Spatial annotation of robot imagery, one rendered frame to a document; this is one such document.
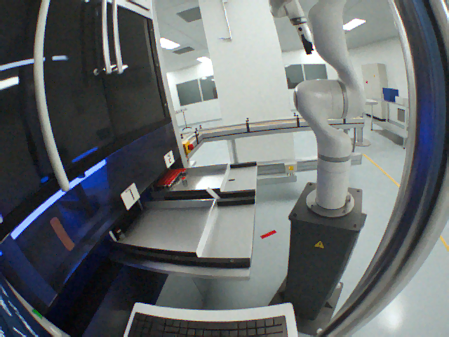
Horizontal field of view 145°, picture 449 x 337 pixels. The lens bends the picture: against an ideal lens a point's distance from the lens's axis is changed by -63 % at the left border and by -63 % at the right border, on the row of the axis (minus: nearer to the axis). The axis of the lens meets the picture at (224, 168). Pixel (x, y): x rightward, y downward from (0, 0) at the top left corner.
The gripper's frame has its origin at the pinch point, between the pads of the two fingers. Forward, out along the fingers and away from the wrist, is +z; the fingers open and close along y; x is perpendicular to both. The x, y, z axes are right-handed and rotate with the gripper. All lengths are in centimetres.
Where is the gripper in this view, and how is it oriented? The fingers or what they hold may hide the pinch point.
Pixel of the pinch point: (310, 50)
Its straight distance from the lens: 100.9
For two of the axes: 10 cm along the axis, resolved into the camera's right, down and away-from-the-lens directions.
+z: 4.2, 7.3, 5.5
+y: 5.1, -6.8, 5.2
